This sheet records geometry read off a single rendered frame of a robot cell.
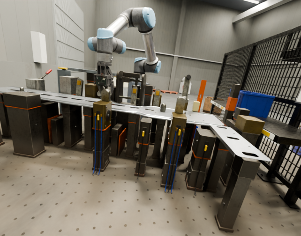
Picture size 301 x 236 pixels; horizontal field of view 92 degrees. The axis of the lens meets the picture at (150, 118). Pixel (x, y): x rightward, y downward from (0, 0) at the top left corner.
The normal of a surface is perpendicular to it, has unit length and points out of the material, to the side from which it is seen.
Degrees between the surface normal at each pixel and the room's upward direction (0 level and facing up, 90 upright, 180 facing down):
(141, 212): 0
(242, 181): 90
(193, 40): 90
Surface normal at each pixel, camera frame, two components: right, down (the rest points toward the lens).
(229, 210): -0.11, 0.28
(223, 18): 0.17, 0.31
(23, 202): 0.12, -0.95
